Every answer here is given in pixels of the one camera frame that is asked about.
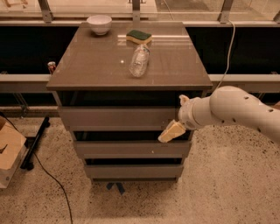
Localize white cable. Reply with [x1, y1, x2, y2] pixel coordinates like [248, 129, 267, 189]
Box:
[213, 20, 236, 91]

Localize black floor cable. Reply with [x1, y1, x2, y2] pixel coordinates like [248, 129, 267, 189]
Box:
[0, 111, 74, 224]

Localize black metal stand leg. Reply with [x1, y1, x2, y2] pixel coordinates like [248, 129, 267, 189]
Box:
[20, 117, 50, 171]

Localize grey drawer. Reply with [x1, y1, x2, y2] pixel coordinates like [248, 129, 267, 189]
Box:
[59, 106, 179, 131]
[74, 141, 191, 158]
[84, 164, 183, 179]

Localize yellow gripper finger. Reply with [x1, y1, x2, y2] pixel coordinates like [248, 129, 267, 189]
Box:
[179, 94, 189, 106]

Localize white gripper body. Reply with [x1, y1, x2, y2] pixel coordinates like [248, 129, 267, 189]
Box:
[178, 97, 210, 130]

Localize cardboard box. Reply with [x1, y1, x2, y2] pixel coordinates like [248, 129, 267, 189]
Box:
[0, 117, 26, 189]

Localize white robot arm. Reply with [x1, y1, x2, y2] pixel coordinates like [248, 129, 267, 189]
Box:
[158, 86, 280, 144]

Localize grey middle drawer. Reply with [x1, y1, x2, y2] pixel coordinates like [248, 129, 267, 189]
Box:
[74, 141, 191, 158]

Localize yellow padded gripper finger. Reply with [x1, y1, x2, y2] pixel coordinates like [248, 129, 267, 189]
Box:
[158, 120, 186, 143]

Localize grey bottom drawer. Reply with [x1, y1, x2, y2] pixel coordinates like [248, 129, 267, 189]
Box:
[84, 164, 183, 179]

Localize grey drawer cabinet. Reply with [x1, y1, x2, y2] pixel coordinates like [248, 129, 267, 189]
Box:
[46, 22, 212, 182]

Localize clear plastic water bottle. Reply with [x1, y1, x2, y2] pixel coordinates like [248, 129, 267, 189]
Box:
[129, 44, 150, 78]

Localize green yellow sponge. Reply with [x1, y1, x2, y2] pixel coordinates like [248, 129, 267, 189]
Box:
[126, 30, 152, 45]

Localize grey top drawer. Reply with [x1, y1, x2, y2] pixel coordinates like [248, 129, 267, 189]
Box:
[59, 106, 179, 131]

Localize white ceramic bowl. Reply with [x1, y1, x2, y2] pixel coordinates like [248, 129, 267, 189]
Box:
[87, 15, 112, 35]

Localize red soda can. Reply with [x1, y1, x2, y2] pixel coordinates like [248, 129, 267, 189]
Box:
[47, 61, 56, 74]

